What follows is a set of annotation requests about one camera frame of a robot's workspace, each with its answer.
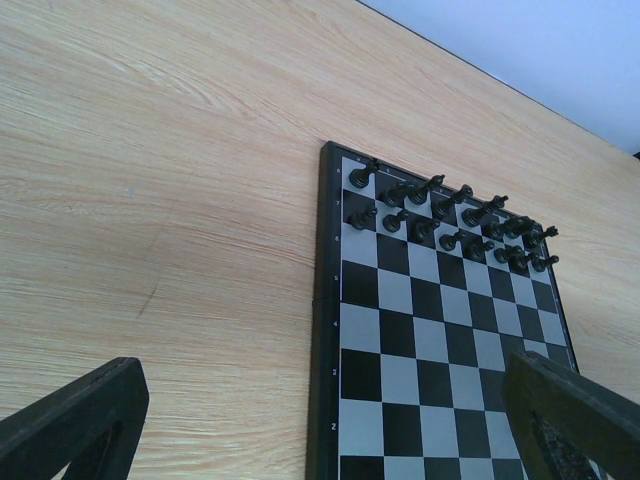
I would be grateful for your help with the black and silver chessboard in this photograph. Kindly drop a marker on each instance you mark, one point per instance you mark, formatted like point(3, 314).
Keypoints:
point(410, 343)

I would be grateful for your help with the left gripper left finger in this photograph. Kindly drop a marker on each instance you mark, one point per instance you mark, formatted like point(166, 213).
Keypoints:
point(88, 429)

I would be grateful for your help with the black rook far right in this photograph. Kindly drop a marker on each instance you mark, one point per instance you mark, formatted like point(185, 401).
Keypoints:
point(534, 238)

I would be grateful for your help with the black knight right side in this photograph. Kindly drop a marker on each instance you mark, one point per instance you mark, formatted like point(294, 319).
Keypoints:
point(518, 226)

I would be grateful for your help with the black queen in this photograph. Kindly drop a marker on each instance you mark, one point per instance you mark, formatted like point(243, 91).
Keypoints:
point(441, 208)

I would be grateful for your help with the black bishop back row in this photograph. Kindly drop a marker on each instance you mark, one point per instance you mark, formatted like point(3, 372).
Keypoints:
point(418, 193)

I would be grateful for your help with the black knight back row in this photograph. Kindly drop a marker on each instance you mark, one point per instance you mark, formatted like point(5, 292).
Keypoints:
point(394, 196)

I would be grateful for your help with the black bishop right side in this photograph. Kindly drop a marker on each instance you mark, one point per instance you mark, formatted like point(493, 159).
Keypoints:
point(496, 230)

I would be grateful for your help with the black king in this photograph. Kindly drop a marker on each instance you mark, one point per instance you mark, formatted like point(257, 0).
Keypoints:
point(473, 217)

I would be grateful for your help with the black rook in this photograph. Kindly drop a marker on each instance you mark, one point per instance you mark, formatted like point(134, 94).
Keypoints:
point(360, 177)
point(534, 238)

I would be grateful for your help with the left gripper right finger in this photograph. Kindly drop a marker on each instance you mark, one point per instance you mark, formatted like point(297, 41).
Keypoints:
point(563, 423)

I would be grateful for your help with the black pawn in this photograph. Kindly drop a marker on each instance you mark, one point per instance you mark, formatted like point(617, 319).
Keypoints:
point(540, 264)
point(393, 222)
point(360, 220)
point(477, 250)
point(520, 262)
point(422, 231)
point(505, 254)
point(448, 242)

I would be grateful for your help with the black rook far left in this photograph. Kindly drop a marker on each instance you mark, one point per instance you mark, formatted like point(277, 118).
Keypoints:
point(360, 177)

